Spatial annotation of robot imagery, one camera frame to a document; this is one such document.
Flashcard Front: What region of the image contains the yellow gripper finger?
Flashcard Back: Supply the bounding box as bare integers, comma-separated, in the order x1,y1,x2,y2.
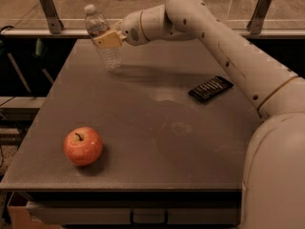
92,30,126,49

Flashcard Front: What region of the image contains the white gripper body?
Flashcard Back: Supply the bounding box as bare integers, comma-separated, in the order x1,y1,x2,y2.
111,10,149,46

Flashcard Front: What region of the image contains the clear plastic water bottle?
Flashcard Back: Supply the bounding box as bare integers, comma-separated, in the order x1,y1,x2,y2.
84,4,121,72

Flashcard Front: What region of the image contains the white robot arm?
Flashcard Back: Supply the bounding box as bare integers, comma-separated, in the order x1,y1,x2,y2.
93,0,305,229

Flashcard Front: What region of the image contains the black snack bar wrapper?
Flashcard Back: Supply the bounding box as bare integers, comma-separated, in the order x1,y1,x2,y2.
189,76,234,104

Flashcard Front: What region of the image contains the red apple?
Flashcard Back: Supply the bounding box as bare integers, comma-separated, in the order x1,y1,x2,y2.
63,127,103,166

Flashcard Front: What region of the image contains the grey table drawer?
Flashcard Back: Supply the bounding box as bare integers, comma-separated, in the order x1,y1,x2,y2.
26,201,240,226

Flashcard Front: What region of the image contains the cardboard box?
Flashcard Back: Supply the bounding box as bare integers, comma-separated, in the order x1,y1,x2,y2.
7,193,61,229

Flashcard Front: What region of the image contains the left metal rail bracket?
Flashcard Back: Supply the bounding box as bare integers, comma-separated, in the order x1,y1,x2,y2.
39,0,64,34

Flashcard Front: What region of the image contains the metal rail bracket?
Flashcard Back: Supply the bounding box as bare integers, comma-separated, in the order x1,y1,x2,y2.
247,0,273,34
39,0,64,34

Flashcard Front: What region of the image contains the metal guard rail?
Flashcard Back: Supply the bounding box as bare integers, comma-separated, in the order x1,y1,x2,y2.
1,28,305,39

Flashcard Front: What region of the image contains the right metal rail bracket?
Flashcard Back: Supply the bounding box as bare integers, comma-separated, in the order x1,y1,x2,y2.
247,0,273,34

